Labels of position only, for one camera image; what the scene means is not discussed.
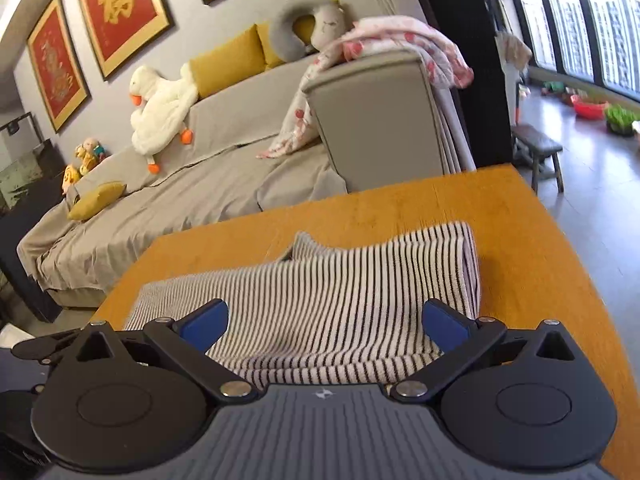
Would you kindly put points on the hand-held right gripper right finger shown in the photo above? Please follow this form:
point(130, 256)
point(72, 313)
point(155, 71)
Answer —
point(446, 327)

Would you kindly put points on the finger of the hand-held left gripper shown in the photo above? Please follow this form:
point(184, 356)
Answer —
point(47, 346)

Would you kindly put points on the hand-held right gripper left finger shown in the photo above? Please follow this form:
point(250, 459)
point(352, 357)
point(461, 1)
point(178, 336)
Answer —
point(205, 327)

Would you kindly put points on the black white striped garment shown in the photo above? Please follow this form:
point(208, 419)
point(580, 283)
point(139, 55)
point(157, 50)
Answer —
point(325, 300)

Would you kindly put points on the black cabinet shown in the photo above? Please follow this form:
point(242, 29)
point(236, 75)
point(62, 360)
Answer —
point(25, 240)

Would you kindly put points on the small yellow pillow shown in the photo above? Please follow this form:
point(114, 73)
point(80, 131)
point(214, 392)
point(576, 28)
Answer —
point(97, 201)

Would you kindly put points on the small yellow plush toy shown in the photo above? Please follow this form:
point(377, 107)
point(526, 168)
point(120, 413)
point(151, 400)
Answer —
point(71, 179)

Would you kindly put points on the glass fish tank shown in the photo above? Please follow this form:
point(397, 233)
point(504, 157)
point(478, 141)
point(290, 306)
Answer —
point(20, 160)

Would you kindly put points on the small colourful doll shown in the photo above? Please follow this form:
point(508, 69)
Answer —
point(91, 155)

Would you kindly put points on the dark wooden stool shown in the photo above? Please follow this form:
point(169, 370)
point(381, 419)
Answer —
point(537, 145)

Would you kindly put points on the grey sofa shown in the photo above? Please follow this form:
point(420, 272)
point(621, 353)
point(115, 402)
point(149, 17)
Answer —
point(380, 120)

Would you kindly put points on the white duck plush toy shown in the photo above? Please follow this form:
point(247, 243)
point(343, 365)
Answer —
point(160, 110)

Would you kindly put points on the red plastic basin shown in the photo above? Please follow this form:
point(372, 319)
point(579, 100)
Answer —
point(590, 109)

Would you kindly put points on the large yellow cushion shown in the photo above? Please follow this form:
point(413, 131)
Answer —
point(227, 65)

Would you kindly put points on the green plant tray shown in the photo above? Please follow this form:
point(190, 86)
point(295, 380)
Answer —
point(621, 119)

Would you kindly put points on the hanging white garment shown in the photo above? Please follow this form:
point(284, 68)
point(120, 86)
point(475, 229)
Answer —
point(515, 60)

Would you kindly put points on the red gold dragon framed picture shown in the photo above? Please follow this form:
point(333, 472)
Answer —
point(57, 62)

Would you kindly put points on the pink floral blanket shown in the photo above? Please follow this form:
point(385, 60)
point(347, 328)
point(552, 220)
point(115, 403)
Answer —
point(400, 35)

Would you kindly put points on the grey neck pillow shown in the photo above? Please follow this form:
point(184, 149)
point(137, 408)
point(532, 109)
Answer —
point(282, 30)

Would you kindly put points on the cream bear plush pillow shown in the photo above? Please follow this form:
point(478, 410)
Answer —
point(330, 25)

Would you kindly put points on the red gold character framed picture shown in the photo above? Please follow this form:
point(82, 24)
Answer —
point(122, 12)

